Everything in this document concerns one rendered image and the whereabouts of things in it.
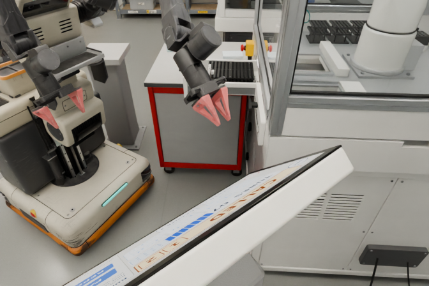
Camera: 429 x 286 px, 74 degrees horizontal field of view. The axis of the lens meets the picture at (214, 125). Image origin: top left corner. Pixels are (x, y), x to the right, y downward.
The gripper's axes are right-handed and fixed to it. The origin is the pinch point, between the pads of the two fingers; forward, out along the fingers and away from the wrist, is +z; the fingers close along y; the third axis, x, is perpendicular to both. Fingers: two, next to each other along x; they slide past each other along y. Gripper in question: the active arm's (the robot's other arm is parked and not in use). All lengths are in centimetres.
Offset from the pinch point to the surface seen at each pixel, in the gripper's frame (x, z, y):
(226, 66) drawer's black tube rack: 50, -29, 50
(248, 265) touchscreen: -10.9, 25.7, -17.4
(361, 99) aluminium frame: -7.6, 13.5, 38.7
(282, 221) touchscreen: -23.3, 19.4, -14.8
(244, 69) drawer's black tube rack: 45, -23, 54
